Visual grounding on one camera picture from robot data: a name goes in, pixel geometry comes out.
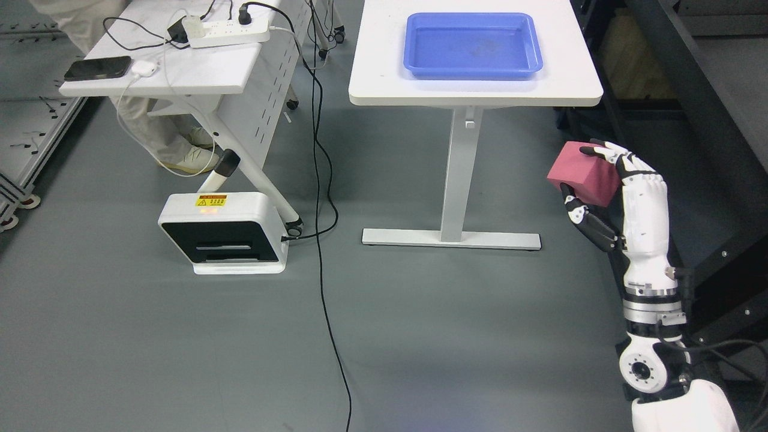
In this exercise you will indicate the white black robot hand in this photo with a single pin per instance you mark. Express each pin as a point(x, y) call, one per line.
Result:
point(644, 238)

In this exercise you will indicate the white black floor device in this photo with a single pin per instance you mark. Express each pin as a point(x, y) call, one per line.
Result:
point(226, 233)

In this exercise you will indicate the white power strip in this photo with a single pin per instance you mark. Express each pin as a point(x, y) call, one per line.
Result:
point(224, 33)

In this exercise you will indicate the pink foam block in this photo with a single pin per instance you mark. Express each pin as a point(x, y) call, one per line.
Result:
point(594, 180)

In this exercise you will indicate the white desk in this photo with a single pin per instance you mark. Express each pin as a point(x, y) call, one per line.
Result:
point(379, 78)

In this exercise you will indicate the blue plastic tray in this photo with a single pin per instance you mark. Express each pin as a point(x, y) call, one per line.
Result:
point(472, 46)

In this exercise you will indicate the black smartphone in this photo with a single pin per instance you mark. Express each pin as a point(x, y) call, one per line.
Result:
point(98, 68)

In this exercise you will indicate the seated person legs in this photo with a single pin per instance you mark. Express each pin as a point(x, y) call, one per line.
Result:
point(173, 141)

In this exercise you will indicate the white folding table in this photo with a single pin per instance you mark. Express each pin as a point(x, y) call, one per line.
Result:
point(237, 93)

